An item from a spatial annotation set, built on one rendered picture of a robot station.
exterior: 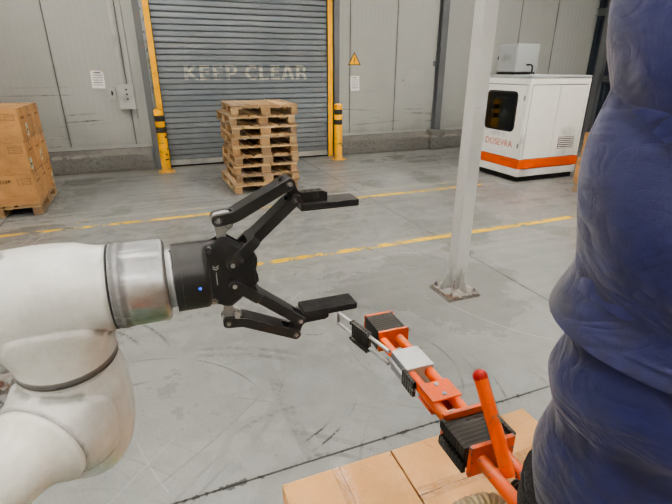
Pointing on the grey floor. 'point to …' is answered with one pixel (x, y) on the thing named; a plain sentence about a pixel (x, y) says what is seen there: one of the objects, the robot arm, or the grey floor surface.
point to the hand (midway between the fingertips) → (345, 253)
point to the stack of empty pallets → (258, 142)
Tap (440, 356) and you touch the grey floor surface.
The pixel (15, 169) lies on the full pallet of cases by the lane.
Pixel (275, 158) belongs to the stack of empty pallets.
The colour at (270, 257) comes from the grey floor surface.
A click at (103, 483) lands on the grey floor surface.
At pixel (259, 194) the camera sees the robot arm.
